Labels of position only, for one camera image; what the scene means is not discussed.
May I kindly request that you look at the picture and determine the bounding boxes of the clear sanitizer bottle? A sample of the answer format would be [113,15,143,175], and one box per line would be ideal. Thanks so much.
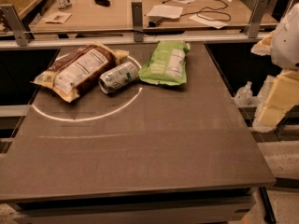
[234,81,252,106]

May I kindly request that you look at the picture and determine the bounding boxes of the right metal bracket post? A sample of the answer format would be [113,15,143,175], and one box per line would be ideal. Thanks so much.
[244,0,269,38]

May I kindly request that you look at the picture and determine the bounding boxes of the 7up soda can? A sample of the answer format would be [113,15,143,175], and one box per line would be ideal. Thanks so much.
[98,62,139,94]

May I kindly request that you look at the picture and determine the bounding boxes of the black computer mouse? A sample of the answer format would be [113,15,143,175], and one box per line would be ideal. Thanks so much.
[94,0,110,7]

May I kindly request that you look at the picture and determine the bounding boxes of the white paper sheet centre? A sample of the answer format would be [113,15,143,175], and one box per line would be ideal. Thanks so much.
[147,5,183,19]

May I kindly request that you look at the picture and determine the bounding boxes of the white paper sheet right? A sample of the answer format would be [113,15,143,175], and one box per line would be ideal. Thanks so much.
[190,15,227,29]

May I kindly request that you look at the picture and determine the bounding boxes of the metal bracket post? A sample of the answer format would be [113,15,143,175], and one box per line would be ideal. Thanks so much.
[131,1,143,42]
[0,4,31,47]
[244,0,269,38]

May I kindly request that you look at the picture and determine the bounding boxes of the left metal bracket post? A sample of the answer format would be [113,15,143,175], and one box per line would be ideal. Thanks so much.
[0,4,31,47]

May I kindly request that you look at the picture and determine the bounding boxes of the wooden back desk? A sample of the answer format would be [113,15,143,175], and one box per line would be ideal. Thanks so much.
[33,0,251,34]

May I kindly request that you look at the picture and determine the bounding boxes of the green snack bag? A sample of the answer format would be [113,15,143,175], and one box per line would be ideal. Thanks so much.
[138,41,190,86]

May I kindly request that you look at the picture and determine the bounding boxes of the brown snack bag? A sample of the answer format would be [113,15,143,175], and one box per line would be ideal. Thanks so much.
[33,44,129,103]

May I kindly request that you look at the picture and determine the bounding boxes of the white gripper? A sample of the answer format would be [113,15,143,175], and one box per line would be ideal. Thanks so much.
[250,4,299,133]

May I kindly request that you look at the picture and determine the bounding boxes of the small paper packet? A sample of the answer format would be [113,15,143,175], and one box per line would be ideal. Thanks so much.
[43,11,72,24]

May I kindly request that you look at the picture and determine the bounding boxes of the middle metal bracket post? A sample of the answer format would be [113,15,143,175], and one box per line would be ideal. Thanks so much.
[131,1,143,42]

